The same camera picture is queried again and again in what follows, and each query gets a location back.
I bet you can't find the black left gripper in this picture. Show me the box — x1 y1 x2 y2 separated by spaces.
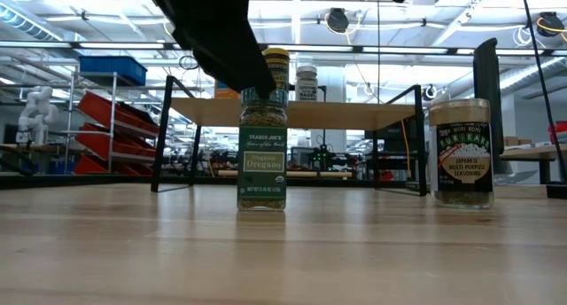
141 0 278 100

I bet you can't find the orange turmeric spice jar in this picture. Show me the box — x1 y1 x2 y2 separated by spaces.
214 79 241 100

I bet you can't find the yellow-lidded chili onion jar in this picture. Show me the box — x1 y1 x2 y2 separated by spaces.
261 47 291 103

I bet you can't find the white-lidded bagel seasoning jar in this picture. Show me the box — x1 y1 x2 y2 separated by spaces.
295 65 319 103

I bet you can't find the green oregano spice jar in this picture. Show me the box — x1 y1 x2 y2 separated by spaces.
237 86 289 213

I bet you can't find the furikake seasoning jar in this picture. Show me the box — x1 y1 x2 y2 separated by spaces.
428 98 495 210

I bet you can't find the black rig with red parts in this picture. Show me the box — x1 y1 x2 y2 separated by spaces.
207 140 238 172

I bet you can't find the black rig with green lights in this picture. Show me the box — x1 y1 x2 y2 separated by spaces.
290 136 355 172

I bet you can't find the blue plastic bin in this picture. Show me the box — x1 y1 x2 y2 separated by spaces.
78 55 148 87

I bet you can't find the red angled storage bin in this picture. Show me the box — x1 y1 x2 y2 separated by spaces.
77 90 160 137
74 121 158 162
73 155 154 176

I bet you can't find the grey metal storage rack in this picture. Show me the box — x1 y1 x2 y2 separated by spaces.
64 71 160 176

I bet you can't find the blue crate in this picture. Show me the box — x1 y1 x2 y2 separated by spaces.
47 161 77 176

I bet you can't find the wooden background table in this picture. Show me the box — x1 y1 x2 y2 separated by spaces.
500 144 567 185

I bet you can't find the red background object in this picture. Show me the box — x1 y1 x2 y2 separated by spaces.
548 121 567 145

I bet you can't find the grey sheet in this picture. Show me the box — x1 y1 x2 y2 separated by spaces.
493 170 540 185

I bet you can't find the brown background workbench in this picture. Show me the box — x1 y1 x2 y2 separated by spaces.
0 143 63 156

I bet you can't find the thin black hanging cord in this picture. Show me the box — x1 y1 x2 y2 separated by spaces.
377 0 382 105

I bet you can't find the black ceiling cord reel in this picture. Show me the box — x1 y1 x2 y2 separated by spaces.
535 11 567 43
323 7 362 36

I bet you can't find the black cable loop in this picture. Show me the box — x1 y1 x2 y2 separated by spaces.
178 54 200 71

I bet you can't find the overhead light rail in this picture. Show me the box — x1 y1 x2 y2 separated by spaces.
0 39 567 57

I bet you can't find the wooden shelf with black frame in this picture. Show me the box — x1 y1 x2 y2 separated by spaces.
150 75 428 198

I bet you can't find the black upright post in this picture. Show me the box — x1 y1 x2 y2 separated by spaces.
472 37 510 176

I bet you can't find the yellow hanging cable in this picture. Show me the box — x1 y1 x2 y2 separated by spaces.
400 120 412 173

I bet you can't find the slanted black cable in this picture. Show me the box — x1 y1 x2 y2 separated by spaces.
520 0 567 184

